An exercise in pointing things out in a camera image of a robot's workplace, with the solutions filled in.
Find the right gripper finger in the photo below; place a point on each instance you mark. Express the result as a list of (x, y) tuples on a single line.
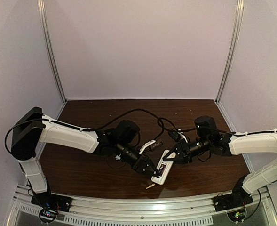
[(172, 154), (180, 161)]

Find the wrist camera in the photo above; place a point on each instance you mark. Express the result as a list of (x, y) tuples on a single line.
[(151, 146), (178, 136)]

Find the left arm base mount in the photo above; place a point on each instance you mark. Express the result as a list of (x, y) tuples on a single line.
[(51, 206)]

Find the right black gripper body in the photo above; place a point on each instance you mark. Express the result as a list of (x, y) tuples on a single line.
[(184, 151)]

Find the white remote control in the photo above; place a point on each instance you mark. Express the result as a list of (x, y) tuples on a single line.
[(162, 178)]

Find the right aluminium frame post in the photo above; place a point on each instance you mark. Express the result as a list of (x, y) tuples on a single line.
[(239, 13)]

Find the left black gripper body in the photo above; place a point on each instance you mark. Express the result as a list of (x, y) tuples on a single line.
[(141, 163)]

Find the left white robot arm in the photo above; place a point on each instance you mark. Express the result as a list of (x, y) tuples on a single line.
[(36, 127)]

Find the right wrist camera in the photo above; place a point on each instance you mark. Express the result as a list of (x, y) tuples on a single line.
[(178, 136)]

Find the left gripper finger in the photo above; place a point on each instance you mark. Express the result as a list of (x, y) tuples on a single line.
[(151, 165), (152, 173)]

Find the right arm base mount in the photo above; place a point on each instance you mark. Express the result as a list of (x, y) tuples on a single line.
[(234, 205)]

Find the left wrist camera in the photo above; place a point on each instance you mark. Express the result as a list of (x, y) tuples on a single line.
[(151, 146)]

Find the front aluminium rail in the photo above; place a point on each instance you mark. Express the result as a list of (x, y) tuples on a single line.
[(196, 210)]

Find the left aluminium frame post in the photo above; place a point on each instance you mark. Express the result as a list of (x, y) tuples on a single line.
[(49, 48)]

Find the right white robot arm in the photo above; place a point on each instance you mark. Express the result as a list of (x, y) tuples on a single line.
[(227, 144)]

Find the aluminium frame post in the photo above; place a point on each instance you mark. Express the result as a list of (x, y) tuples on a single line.
[(239, 13), (49, 48)]

